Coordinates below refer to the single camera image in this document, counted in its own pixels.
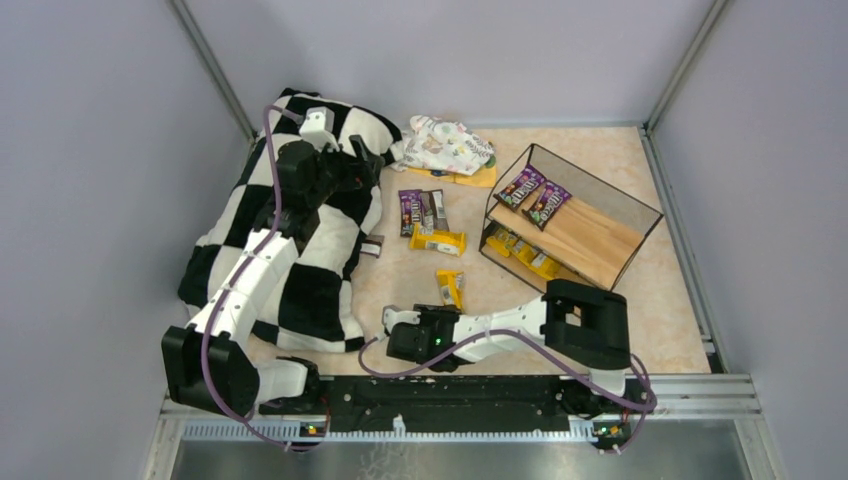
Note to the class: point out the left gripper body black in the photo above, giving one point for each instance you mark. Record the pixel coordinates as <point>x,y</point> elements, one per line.
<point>357,168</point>

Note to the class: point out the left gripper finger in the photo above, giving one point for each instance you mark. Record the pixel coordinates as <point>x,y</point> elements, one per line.
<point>365,169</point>
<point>348,151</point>

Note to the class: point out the yellow M&M bag small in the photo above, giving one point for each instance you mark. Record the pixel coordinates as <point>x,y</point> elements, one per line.
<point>451,288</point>

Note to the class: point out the purple m&m bag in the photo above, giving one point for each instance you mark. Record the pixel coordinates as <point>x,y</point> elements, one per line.
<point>410,210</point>
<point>551,198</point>
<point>519,189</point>

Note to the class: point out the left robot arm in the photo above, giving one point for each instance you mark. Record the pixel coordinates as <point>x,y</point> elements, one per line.
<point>206,361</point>

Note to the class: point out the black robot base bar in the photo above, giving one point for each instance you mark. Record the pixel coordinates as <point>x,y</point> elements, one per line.
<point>450,403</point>

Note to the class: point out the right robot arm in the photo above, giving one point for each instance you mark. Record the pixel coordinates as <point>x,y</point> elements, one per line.
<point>587,325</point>

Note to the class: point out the yellow M&M bags lower shelf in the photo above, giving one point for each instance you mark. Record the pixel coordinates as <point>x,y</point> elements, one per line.
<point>510,245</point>

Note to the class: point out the purple M&M bag on shelf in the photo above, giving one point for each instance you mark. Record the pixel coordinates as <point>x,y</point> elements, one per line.
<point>519,189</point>

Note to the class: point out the purple M&M bag on table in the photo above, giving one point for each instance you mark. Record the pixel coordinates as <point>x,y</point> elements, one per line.
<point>410,210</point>

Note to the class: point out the floral white cloth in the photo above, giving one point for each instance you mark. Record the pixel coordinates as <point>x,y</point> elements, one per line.
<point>433,143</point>

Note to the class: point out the brown M&M bag on table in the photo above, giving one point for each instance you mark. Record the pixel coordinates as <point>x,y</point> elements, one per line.
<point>434,211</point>

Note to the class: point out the yellow M&M bag on table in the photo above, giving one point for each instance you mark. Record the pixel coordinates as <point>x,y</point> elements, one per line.
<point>450,243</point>

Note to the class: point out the yellow cloth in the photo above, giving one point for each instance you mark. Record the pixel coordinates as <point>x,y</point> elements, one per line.
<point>484,177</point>

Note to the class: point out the black white checkered pillow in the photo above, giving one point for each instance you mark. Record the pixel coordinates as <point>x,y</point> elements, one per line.
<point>311,308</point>

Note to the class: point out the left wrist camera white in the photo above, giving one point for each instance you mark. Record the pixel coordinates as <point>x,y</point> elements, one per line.
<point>317,129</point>

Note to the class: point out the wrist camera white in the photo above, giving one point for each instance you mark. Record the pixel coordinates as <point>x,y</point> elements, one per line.
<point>392,316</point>
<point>317,129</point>

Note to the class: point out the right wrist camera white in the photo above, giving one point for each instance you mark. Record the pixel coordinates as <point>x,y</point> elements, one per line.
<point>392,316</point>

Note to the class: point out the black wire wooden shelf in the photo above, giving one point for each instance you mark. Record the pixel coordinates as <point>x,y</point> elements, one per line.
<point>594,236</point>

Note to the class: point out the white toothed rail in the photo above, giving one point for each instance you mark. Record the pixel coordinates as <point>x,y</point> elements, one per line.
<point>298,431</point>

